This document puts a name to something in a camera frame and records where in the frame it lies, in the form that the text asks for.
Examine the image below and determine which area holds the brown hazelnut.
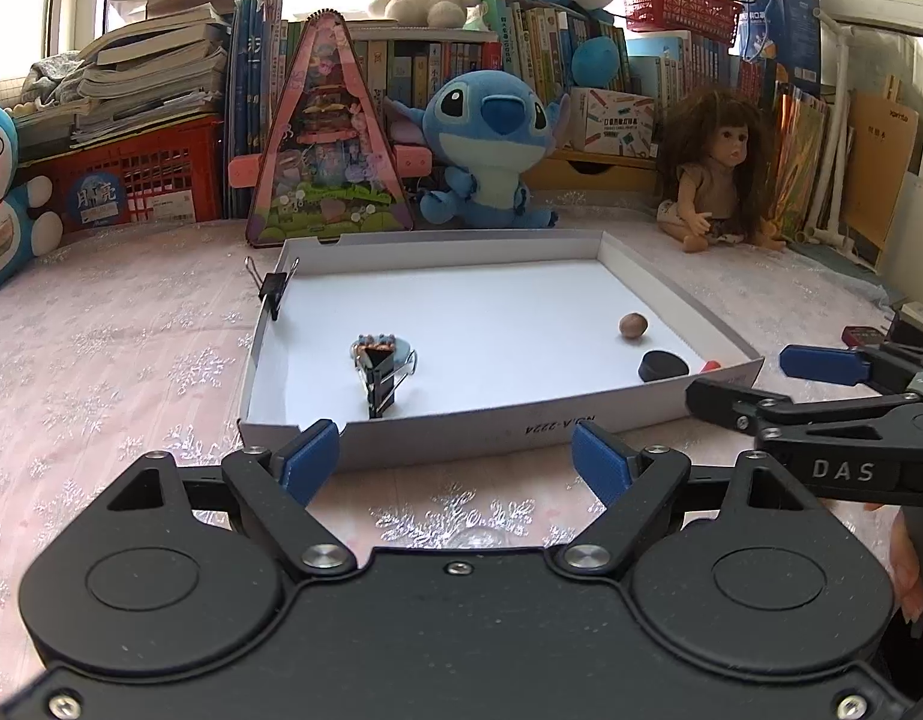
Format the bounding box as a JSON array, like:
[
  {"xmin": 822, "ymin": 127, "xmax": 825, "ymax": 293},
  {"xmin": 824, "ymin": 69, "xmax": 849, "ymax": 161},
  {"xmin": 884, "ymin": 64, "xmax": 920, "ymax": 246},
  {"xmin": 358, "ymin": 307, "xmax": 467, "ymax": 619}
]
[{"xmin": 618, "ymin": 312, "xmax": 649, "ymax": 341}]

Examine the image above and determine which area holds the black binder clip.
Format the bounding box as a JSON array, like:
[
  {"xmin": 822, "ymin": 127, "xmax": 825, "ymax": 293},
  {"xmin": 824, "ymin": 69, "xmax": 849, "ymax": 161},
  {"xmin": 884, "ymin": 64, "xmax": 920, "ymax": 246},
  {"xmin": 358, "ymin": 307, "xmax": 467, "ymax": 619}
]
[
  {"xmin": 356, "ymin": 351, "xmax": 418, "ymax": 419},
  {"xmin": 244, "ymin": 257, "xmax": 301, "ymax": 322}
]

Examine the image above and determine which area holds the light blue hair clip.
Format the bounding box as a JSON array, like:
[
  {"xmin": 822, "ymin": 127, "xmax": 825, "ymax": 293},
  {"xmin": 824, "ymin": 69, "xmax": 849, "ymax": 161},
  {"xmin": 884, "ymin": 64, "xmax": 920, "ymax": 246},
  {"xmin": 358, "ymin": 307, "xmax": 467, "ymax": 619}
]
[{"xmin": 349, "ymin": 333, "xmax": 418, "ymax": 369}]

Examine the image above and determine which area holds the clear plastic dome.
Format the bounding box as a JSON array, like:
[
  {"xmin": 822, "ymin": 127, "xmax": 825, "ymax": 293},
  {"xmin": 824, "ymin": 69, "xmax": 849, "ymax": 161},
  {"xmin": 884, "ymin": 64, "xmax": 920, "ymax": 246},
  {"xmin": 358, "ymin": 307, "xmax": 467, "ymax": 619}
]
[{"xmin": 448, "ymin": 525, "xmax": 509, "ymax": 550}]

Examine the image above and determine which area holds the person's right hand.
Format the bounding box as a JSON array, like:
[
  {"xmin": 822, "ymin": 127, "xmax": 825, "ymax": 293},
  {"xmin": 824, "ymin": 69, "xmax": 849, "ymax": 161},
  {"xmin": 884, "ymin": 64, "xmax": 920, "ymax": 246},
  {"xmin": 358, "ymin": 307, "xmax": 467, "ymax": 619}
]
[{"xmin": 864, "ymin": 504, "xmax": 923, "ymax": 622}]

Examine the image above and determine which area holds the dark red smartphone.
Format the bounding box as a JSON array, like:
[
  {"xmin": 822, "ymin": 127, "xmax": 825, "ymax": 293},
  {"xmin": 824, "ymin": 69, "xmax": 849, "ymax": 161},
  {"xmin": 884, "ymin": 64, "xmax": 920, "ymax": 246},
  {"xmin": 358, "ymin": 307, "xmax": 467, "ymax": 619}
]
[{"xmin": 841, "ymin": 325, "xmax": 888, "ymax": 348}]

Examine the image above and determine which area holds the black power adapter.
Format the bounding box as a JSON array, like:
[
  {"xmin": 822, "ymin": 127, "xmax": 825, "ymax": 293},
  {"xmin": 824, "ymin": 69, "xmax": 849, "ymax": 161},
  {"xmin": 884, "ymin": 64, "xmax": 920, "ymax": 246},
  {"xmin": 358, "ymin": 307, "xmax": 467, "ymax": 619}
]
[{"xmin": 886, "ymin": 312, "xmax": 923, "ymax": 349}]

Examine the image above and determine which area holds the white shallow cardboard box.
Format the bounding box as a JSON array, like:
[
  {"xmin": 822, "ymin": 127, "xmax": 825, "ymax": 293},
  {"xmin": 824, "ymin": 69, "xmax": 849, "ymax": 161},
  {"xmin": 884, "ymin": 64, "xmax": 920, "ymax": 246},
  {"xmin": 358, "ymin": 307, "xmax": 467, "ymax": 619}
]
[{"xmin": 238, "ymin": 229, "xmax": 763, "ymax": 472}]

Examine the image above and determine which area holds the black binder clip on box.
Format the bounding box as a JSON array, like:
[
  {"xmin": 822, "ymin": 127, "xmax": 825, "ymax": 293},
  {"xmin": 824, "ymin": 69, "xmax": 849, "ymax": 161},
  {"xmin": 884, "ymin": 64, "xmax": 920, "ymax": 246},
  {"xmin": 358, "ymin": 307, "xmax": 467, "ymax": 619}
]
[{"xmin": 244, "ymin": 257, "xmax": 301, "ymax": 322}]

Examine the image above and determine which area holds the brown cardboard sheet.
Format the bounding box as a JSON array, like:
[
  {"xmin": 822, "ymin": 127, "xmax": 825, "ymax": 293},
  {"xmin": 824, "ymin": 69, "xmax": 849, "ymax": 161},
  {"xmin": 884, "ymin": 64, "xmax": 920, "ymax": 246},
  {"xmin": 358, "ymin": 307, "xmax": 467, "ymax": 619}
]
[{"xmin": 841, "ymin": 91, "xmax": 919, "ymax": 266}]

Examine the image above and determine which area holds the brown haired baby doll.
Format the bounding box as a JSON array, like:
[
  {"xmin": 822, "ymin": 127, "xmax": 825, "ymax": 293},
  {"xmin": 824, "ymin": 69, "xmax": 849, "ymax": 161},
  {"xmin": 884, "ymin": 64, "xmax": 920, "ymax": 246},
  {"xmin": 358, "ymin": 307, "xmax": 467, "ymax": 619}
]
[{"xmin": 655, "ymin": 88, "xmax": 784, "ymax": 254}]

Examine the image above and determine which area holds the wooden drawer shelf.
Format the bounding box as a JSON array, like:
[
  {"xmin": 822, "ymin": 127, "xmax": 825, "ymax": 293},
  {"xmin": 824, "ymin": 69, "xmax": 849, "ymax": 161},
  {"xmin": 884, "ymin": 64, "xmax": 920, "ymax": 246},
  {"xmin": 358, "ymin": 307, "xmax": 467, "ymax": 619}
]
[{"xmin": 522, "ymin": 148, "xmax": 658, "ymax": 193}]

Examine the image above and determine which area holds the pink triangular diorama house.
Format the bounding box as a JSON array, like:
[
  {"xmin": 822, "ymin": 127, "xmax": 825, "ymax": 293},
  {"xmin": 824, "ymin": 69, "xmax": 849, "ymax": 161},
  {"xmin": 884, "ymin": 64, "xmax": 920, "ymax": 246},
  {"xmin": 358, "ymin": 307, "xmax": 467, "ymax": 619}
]
[{"xmin": 227, "ymin": 10, "xmax": 414, "ymax": 249}]

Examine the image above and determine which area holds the white colourful stationery box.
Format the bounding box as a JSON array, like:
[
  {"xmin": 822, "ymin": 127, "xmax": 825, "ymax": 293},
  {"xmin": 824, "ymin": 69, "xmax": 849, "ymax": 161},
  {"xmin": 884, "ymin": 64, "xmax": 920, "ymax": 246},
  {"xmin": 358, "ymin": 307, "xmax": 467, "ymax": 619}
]
[{"xmin": 569, "ymin": 88, "xmax": 655, "ymax": 158}]

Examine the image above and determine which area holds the red plastic crate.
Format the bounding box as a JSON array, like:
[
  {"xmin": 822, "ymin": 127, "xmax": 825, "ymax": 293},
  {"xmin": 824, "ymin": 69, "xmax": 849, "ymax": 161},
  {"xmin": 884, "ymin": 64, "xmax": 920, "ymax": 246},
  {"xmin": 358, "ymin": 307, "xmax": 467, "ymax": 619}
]
[{"xmin": 17, "ymin": 115, "xmax": 222, "ymax": 234}]

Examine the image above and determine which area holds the blue cardboard box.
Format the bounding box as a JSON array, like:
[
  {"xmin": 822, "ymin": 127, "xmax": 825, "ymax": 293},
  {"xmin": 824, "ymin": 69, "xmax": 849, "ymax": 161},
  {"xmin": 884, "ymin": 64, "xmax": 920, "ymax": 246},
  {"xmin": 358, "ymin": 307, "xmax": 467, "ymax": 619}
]
[{"xmin": 735, "ymin": 0, "xmax": 821, "ymax": 96}]

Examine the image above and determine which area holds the Doraemon plush toy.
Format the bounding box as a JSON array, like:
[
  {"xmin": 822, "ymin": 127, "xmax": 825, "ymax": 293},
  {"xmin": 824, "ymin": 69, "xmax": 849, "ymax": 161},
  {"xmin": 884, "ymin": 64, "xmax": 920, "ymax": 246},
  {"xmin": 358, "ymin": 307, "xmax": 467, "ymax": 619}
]
[{"xmin": 0, "ymin": 107, "xmax": 63, "ymax": 288}]

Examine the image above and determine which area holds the Stitch blue plush toy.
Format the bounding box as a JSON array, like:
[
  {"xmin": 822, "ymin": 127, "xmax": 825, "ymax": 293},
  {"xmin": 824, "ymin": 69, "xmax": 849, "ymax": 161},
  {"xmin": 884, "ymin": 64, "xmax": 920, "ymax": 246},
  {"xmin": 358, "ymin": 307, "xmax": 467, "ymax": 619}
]
[{"xmin": 385, "ymin": 70, "xmax": 571, "ymax": 229}]

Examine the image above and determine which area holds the red plastic basket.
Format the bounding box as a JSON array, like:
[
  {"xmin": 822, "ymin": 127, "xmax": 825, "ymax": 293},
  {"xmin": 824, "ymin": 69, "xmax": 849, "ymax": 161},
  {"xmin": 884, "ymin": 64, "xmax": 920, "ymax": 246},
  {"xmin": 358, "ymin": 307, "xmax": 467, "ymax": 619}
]
[{"xmin": 621, "ymin": 0, "xmax": 741, "ymax": 44}]

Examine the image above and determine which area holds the stack of books and papers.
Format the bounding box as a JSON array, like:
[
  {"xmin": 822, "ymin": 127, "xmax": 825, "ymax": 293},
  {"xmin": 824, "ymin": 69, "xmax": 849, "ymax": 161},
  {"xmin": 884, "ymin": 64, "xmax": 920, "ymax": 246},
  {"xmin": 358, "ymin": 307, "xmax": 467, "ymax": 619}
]
[{"xmin": 7, "ymin": 0, "xmax": 233, "ymax": 161}]

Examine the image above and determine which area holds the row of upright books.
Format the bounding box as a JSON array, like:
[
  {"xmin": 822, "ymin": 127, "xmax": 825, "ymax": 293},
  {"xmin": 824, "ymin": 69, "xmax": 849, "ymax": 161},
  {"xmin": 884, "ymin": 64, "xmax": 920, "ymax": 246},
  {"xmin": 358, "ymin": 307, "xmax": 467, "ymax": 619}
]
[{"xmin": 224, "ymin": 0, "xmax": 779, "ymax": 220}]

